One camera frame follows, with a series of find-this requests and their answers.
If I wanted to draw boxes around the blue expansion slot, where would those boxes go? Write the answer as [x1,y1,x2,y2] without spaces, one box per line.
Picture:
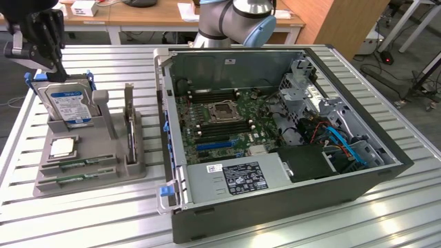
[196,141,234,152]

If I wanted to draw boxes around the black wheeled stand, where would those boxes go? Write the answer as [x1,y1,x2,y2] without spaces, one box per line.
[395,50,441,112]

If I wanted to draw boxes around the grey parts rack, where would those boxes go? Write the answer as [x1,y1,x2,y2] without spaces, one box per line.
[33,82,148,198]

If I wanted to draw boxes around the blue plastic disk caddy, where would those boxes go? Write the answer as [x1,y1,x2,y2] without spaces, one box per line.
[23,69,98,104]

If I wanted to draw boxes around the black power strip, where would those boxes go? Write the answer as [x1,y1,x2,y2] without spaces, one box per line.
[360,64,407,82]

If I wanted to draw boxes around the black expansion slot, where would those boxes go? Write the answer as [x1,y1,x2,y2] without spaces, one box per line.
[195,135,230,145]

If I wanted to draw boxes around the metal CPU socket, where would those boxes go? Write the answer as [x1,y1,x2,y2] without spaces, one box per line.
[206,99,243,121]

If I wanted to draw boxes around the silver drive bay bracket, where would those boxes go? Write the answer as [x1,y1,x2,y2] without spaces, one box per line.
[319,99,392,171]

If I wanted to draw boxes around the hard disk blue label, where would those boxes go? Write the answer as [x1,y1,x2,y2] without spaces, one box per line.
[37,80,96,129]

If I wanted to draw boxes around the open black PC case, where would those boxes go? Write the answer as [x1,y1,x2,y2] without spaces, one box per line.
[154,46,415,245]

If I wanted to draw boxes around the white paper stack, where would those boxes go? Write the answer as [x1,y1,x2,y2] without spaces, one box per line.
[176,2,202,23]

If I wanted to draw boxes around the silver CPU chip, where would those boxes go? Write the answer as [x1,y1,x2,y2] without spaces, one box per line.
[50,138,78,159]

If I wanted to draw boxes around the white table frame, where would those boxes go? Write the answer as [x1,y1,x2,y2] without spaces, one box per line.
[378,0,441,54]

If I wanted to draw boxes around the white device red button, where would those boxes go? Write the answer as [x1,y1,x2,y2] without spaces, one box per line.
[355,30,387,56]

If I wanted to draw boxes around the RAM slot white clips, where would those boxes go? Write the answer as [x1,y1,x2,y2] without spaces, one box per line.
[196,125,256,136]
[188,93,240,101]
[195,118,252,129]
[188,87,240,95]

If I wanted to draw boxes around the silver disk bay cage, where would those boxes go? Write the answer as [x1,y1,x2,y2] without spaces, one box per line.
[278,58,328,118]

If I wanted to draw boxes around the blue flat wire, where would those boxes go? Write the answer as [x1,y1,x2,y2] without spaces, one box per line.
[326,125,358,159]

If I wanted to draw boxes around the grey power supply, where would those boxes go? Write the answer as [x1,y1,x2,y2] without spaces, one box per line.
[186,154,295,204]

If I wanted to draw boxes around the wooden desk white legs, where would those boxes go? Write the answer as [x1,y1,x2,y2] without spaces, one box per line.
[0,2,112,47]
[108,0,307,47]

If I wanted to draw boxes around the white labelled box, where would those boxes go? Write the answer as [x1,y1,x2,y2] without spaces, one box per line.
[71,0,100,18]

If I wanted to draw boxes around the brown wooden cabinet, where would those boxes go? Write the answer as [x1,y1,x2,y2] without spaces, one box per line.
[280,0,392,62]

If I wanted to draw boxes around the black rounded desk object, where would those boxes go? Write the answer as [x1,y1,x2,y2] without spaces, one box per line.
[123,0,159,8]

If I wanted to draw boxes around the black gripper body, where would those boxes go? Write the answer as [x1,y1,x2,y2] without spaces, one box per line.
[0,0,67,34]

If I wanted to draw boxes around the black adapter red light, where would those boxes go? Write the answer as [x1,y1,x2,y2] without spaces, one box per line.
[378,51,396,65]

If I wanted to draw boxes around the silver chipset heatsink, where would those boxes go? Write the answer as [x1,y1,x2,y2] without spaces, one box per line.
[248,144,271,156]

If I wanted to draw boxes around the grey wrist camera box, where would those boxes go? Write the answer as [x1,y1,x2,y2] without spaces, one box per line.
[3,33,58,71]

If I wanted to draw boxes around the green motherboard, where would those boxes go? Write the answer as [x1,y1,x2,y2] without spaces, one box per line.
[175,89,287,165]

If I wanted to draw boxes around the graphics card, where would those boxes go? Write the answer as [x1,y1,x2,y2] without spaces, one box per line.
[123,82,139,165]

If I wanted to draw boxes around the green RAM stick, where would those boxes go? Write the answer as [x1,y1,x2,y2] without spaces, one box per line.
[59,158,116,168]
[57,172,115,183]

